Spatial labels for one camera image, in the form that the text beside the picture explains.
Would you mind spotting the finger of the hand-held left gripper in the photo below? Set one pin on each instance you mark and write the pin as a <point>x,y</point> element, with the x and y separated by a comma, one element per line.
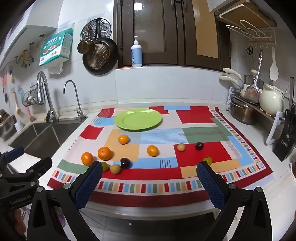
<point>40,166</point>
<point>15,153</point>

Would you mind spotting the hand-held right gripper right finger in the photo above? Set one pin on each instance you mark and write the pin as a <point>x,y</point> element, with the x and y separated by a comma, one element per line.
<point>211,185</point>

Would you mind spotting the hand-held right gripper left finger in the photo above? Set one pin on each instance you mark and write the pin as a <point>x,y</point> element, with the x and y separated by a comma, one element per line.
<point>89,185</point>

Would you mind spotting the green plum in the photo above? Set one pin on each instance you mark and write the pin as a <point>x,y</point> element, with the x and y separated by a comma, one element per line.
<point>208,160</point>
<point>105,166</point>

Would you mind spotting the orange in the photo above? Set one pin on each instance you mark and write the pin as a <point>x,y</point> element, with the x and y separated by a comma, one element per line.
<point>104,153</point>
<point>152,150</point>
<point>87,159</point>
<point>123,139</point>

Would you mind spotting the yellow plum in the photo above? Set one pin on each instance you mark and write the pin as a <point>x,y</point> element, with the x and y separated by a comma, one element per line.
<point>181,147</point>
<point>115,169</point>

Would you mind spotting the dark purple plum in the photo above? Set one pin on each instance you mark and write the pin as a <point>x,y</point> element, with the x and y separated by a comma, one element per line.
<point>125,163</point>
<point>199,146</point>

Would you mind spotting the green plate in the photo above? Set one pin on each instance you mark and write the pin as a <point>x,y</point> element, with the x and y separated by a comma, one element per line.
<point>138,119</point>

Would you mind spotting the person's left hand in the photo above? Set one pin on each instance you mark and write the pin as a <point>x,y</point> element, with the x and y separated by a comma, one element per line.
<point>19,222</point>

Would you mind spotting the white cup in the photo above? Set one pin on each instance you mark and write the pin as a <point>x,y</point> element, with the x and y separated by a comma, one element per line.
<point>19,126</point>

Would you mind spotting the steel sink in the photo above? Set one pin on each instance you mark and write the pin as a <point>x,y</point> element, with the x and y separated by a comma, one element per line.
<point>46,136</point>

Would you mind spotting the dish brush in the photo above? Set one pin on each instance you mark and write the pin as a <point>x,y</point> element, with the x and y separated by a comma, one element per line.
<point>17,106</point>

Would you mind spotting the colourful patchwork table cloth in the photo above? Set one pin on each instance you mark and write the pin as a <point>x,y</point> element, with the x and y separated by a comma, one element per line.
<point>159,176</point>

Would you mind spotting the tall chrome faucet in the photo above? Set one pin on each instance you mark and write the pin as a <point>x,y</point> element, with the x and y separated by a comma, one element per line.
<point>42,90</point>

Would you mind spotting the thin gooseneck faucet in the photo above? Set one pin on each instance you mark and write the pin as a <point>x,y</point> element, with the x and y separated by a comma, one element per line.
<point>77,99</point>

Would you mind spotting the large steel pot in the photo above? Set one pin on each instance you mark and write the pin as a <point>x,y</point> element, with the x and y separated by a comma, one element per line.
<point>242,112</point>

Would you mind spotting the black knife block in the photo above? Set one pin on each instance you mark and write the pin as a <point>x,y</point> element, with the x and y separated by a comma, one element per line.
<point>285,139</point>

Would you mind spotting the metal dish shelf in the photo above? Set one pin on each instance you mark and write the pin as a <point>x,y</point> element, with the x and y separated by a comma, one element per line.
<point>266,111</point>

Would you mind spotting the metal skimmer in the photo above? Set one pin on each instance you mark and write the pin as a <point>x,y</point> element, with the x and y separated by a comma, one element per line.
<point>253,92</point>

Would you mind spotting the white ceramic pot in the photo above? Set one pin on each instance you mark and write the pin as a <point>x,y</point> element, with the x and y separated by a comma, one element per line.
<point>271,100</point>

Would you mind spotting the green white tissue pack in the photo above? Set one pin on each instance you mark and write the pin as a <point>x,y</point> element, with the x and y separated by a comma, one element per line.
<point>55,46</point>

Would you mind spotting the golden mesh strainer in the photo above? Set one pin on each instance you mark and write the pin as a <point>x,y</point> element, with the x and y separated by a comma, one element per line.
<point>97,56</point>

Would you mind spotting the small brass pot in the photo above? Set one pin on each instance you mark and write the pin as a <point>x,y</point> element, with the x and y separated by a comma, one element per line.
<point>85,46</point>

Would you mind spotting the black frying pan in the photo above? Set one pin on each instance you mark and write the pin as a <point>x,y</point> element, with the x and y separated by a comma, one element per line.
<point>112,58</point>

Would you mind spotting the white rice paddle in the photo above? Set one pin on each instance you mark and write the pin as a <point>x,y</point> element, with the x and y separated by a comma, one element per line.
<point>273,69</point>

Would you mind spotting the white blue pump bottle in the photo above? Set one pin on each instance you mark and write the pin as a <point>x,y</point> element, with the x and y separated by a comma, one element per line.
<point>136,54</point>

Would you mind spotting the black scissors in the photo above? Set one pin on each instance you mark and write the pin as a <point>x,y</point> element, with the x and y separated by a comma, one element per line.
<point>249,51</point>

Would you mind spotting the round metal steamer rack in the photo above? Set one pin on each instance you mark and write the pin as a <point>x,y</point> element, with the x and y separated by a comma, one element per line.
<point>105,26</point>

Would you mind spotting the wooden cutting board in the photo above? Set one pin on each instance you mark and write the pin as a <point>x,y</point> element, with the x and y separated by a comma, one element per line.
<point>249,16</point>

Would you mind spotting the wall hooks with yellow hangers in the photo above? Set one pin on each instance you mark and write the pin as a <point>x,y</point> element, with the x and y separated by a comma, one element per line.
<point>24,58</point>

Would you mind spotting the white wall socket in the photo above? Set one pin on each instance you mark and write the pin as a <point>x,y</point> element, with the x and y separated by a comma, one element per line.
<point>283,85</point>

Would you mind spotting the dark brown window frame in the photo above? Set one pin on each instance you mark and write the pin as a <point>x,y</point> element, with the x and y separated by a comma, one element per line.
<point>180,34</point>

